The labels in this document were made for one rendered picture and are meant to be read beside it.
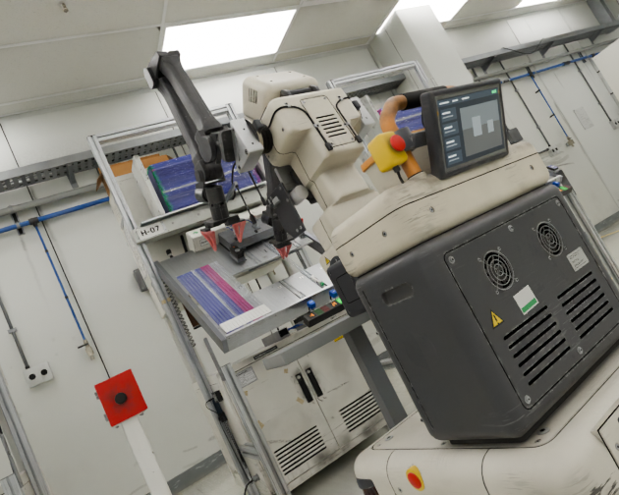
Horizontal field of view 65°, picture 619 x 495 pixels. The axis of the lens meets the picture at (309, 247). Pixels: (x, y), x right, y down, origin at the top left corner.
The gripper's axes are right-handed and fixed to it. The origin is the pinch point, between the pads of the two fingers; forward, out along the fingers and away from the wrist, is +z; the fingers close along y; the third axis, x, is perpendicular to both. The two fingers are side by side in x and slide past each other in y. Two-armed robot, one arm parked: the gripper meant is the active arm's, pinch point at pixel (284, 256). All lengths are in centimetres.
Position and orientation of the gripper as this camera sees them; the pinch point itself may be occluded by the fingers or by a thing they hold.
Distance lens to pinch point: 223.0
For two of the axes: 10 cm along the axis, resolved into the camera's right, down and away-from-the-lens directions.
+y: -8.1, 3.5, -4.7
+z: 1.3, 8.9, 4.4
